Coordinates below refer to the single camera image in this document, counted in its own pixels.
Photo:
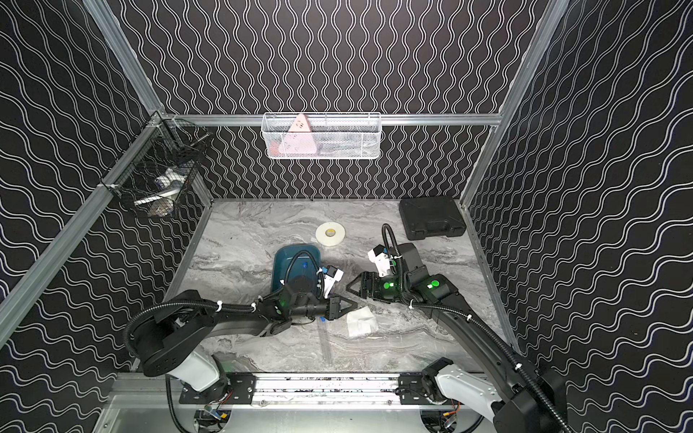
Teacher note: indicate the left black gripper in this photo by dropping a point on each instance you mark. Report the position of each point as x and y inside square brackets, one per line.
[329, 308]

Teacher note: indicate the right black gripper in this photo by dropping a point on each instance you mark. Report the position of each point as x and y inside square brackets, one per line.
[366, 279]

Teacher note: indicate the white wipe cloth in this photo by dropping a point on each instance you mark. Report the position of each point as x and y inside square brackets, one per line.
[361, 323]

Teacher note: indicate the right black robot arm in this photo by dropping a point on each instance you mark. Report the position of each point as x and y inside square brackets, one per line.
[515, 395]

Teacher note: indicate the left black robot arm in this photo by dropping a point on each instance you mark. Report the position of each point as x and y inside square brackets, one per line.
[165, 337]

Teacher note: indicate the white tape roll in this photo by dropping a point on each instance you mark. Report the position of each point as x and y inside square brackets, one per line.
[330, 234]

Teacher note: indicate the teal plastic tray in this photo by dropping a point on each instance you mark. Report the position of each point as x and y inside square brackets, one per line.
[296, 255]

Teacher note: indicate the black plastic case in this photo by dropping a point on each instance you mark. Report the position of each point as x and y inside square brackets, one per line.
[431, 216]

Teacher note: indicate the pink triangular card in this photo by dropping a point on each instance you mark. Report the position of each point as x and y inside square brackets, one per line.
[298, 140]

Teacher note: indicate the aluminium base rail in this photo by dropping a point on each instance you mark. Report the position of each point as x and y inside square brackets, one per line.
[371, 391]

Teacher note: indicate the clear wire basket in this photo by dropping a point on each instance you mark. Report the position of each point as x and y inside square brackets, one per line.
[338, 135]

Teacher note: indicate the black wire basket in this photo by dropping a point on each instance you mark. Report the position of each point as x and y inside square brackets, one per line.
[156, 182]

